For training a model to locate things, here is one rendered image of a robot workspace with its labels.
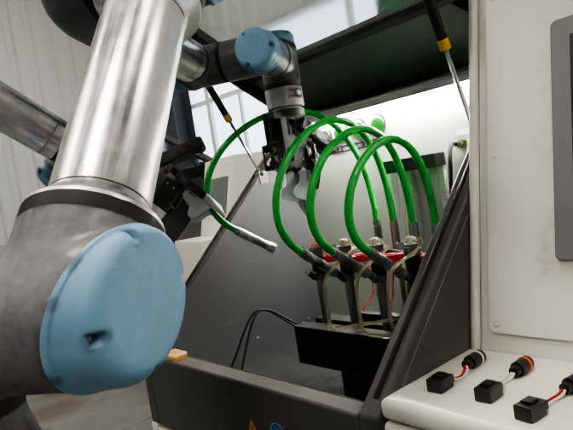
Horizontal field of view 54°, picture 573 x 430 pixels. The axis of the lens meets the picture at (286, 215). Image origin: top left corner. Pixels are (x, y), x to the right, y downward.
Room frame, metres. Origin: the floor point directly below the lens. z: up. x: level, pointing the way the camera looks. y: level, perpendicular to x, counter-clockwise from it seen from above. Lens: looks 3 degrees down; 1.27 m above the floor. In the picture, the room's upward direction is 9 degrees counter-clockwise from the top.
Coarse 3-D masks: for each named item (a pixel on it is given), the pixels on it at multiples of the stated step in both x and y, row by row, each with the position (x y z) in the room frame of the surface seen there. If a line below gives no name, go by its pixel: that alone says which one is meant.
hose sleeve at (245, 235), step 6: (240, 228) 1.17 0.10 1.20; (234, 234) 1.17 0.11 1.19; (240, 234) 1.16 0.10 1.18; (246, 234) 1.17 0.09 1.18; (252, 234) 1.18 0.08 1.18; (246, 240) 1.18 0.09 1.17; (252, 240) 1.17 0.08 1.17; (258, 240) 1.17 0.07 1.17; (264, 240) 1.18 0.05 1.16; (264, 246) 1.18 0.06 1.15
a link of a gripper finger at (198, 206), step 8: (184, 192) 1.14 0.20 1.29; (192, 192) 1.13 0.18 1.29; (192, 200) 1.13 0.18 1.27; (200, 200) 1.13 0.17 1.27; (208, 200) 1.13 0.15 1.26; (192, 208) 1.13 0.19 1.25; (200, 208) 1.13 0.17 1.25; (208, 208) 1.13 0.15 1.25; (216, 208) 1.13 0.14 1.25; (192, 216) 1.12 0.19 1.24
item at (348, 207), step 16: (384, 144) 0.93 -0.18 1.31; (400, 144) 0.97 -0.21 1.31; (416, 160) 0.99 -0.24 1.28; (352, 176) 0.88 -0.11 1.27; (352, 192) 0.87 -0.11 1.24; (432, 192) 1.00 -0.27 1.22; (352, 208) 0.86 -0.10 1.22; (432, 208) 1.00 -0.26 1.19; (352, 224) 0.86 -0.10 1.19; (432, 224) 1.01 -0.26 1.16; (352, 240) 0.87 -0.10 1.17; (368, 256) 0.88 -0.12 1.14; (384, 256) 0.90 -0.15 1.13; (400, 272) 0.92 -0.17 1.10
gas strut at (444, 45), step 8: (424, 0) 0.91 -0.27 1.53; (432, 0) 0.91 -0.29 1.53; (432, 8) 0.91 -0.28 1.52; (432, 16) 0.92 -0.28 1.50; (440, 16) 0.92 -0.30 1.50; (432, 24) 0.92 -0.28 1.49; (440, 24) 0.92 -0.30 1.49; (440, 32) 0.92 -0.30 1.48; (440, 40) 0.93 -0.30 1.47; (448, 40) 0.93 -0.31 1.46; (440, 48) 0.94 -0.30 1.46; (448, 48) 0.93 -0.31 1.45; (448, 56) 0.94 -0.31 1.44; (456, 80) 0.96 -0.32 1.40; (464, 96) 0.97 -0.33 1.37; (464, 104) 0.97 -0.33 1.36
